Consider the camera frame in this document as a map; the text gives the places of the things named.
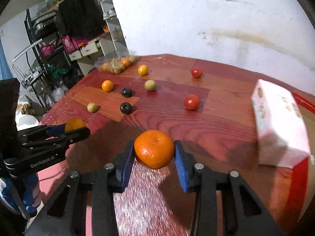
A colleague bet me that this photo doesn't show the large orange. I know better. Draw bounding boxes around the large orange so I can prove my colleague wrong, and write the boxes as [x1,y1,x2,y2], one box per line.
[65,118,86,133]

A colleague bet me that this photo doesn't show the kiwi fruit near left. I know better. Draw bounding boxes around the kiwi fruit near left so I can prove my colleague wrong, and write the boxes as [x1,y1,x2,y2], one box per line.
[86,102,98,113]

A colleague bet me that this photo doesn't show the kiwi fruit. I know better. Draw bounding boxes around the kiwi fruit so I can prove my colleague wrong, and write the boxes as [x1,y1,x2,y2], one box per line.
[86,102,98,113]
[144,80,157,92]

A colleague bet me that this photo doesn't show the red cardboard box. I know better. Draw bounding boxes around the red cardboard box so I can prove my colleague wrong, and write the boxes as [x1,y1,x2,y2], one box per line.
[268,91,314,235]

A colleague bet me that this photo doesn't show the black metal rack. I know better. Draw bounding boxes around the black metal rack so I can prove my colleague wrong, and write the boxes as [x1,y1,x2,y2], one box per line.
[13,9,81,110]

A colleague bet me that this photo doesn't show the dark plum near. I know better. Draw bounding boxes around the dark plum near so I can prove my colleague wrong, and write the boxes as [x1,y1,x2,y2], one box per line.
[120,102,132,114]

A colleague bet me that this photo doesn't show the dark plum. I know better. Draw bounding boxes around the dark plum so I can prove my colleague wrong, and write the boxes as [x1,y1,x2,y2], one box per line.
[120,102,132,114]
[121,87,133,98]

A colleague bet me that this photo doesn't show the dark plum far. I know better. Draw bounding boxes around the dark plum far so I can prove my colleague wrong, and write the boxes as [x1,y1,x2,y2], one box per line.
[121,87,133,98]

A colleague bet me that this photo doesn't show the white drawer cabinet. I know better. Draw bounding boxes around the white drawer cabinet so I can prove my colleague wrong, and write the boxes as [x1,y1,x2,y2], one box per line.
[68,33,115,76]

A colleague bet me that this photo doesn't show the pink tissue pack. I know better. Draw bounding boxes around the pink tissue pack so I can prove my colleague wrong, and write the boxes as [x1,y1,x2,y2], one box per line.
[251,79,314,169]

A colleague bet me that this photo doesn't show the clear plastic fruit tray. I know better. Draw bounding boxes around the clear plastic fruit tray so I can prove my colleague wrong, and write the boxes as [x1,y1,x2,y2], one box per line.
[94,55,140,75]

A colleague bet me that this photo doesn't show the pink gift bag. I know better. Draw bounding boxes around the pink gift bag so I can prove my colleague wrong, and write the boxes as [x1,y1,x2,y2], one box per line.
[61,36,79,53]

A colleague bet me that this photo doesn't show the kiwi fruit far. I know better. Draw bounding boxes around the kiwi fruit far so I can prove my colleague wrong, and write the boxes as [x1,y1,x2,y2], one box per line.
[144,80,157,92]

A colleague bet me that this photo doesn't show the small orange mandarin far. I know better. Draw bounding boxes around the small orange mandarin far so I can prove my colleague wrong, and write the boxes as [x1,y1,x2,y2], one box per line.
[138,65,149,76]

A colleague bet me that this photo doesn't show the black hanging clothes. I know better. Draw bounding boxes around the black hanging clothes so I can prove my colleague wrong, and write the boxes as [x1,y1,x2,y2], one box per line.
[56,0,104,40]

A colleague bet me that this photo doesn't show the white shelf unit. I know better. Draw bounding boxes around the white shelf unit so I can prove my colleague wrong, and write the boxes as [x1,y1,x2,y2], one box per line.
[100,0,129,56]

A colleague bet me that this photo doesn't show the red tomato near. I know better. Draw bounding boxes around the red tomato near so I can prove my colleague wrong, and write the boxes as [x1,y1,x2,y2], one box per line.
[184,94,200,110]

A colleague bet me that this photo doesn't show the red tomato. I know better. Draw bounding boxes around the red tomato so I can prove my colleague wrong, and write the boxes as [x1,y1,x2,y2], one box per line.
[184,94,200,110]
[191,67,203,78]

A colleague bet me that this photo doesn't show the red tomato far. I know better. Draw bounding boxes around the red tomato far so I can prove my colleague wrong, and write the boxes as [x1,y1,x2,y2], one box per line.
[191,67,203,78]

